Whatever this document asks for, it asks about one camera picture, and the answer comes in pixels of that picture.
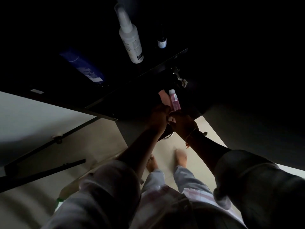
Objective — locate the person's left hand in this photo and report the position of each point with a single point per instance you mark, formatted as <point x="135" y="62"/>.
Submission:
<point x="157" y="118"/>

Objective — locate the person's right hand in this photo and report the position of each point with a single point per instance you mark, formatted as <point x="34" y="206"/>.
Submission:
<point x="183" y="123"/>

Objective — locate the person's left fingers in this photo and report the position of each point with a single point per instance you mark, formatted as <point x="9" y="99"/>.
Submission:
<point x="165" y="109"/>

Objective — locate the person's right fingers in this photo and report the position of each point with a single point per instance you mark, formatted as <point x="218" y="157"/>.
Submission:
<point x="175" y="114"/>

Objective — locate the peach pink tube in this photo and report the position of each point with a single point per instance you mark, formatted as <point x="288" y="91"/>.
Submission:
<point x="165" y="97"/>

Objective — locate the pink tube with white cap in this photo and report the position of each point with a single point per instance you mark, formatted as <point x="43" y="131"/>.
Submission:
<point x="174" y="100"/>

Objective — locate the person's right forearm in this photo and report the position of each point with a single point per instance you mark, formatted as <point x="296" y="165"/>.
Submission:
<point x="205" y="150"/>

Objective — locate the person's left forearm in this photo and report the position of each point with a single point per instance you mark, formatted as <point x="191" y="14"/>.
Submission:
<point x="140" y="150"/>

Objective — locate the metal cabinet hinge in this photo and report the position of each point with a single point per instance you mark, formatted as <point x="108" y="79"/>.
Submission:
<point x="180" y="77"/>

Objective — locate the dark cabinet shelf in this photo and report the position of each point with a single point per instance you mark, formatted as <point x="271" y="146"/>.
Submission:
<point x="133" y="92"/>

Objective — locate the person's right foot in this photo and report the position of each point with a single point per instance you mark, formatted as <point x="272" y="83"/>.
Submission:
<point x="181" y="157"/>

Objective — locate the person's foot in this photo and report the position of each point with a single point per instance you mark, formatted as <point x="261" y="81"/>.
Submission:
<point x="151" y="163"/>
<point x="181" y="157"/>

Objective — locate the person's left foot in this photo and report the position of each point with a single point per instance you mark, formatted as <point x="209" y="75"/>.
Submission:
<point x="151" y="163"/>

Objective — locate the light grey trousers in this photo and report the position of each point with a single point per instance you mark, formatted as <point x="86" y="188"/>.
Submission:
<point x="176" y="180"/>

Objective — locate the small dark bottle white label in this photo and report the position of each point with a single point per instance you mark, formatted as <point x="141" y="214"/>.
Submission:
<point x="162" y="39"/>

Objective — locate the white spray bottle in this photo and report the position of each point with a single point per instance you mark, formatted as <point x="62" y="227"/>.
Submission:
<point x="129" y="38"/>

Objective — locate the pale checked shirt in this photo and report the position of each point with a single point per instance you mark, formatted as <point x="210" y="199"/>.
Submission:
<point x="166" y="200"/>

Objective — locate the blue bottle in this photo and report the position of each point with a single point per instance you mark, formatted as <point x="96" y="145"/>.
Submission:
<point x="82" y="65"/>

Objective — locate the white cabinet door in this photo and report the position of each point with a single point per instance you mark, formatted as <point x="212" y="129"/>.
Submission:
<point x="35" y="126"/>

